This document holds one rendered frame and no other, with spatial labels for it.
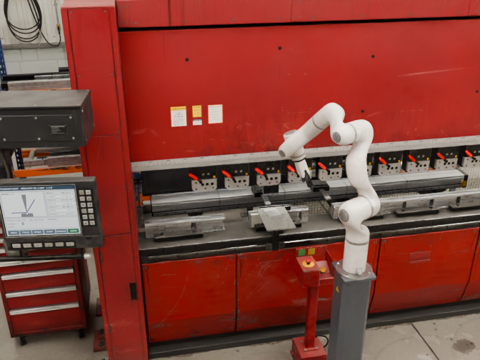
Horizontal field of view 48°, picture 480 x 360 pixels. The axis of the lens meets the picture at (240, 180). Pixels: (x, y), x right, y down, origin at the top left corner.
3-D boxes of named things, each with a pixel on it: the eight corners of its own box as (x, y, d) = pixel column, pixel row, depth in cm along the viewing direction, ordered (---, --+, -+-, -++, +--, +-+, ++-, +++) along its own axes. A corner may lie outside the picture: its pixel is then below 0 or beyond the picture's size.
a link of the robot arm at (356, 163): (345, 221, 275) (367, 211, 284) (363, 225, 266) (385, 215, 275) (335, 123, 263) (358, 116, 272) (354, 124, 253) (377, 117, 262)
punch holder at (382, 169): (378, 176, 351) (381, 152, 344) (372, 171, 359) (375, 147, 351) (399, 173, 354) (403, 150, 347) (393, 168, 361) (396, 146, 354)
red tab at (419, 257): (410, 263, 371) (411, 255, 368) (408, 261, 373) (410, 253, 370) (430, 261, 374) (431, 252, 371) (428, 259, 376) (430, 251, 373)
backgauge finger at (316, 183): (319, 202, 359) (320, 196, 357) (307, 185, 382) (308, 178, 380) (337, 201, 361) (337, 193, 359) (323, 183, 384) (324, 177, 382)
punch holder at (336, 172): (318, 181, 344) (320, 157, 337) (314, 176, 351) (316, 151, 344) (341, 179, 347) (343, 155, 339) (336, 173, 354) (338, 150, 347)
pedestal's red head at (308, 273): (302, 288, 329) (303, 263, 321) (294, 273, 343) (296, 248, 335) (333, 283, 332) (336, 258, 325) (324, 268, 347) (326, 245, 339)
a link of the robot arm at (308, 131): (313, 138, 272) (283, 163, 296) (331, 123, 281) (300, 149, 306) (301, 123, 272) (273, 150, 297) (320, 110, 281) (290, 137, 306)
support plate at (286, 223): (266, 231, 324) (266, 230, 324) (257, 211, 348) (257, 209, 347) (296, 228, 327) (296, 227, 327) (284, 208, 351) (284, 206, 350)
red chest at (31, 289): (13, 353, 371) (-17, 226, 328) (25, 306, 416) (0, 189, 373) (89, 343, 380) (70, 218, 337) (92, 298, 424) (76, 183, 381)
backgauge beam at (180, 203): (151, 217, 362) (151, 203, 357) (151, 207, 374) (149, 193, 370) (466, 187, 402) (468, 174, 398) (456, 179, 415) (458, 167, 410)
